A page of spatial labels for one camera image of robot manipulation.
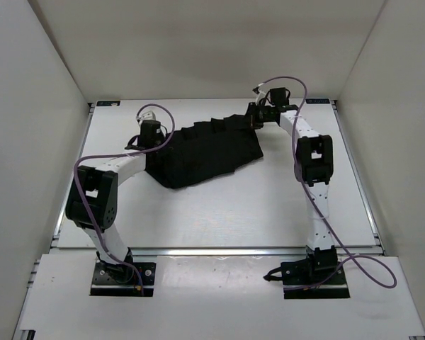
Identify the black pleated skirt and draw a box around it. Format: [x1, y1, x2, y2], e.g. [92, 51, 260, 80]
[149, 114, 264, 189]

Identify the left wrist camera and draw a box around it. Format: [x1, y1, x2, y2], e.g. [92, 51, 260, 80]
[136, 110, 157, 125]

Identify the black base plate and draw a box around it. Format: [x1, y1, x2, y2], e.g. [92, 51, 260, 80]
[263, 258, 351, 300]
[90, 260, 157, 298]

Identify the aluminium front rail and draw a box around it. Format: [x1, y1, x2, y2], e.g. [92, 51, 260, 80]
[49, 246, 384, 257]

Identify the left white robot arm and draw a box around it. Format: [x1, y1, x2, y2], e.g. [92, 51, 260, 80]
[65, 153, 147, 282]

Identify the left blue table label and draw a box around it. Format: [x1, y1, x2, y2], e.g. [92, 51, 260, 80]
[96, 101, 120, 107]

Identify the right blue table label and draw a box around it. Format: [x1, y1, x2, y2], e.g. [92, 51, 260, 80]
[306, 98, 330, 105]

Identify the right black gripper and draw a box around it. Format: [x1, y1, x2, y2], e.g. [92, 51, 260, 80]
[238, 103, 273, 131]

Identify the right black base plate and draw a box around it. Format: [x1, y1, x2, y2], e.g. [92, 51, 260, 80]
[263, 258, 351, 300]

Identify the blue table label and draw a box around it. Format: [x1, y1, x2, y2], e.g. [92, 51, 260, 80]
[306, 98, 330, 105]
[96, 101, 120, 107]

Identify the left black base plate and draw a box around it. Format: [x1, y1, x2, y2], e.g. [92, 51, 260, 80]
[90, 260, 157, 298]

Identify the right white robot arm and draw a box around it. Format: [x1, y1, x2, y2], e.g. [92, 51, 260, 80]
[246, 87, 338, 284]

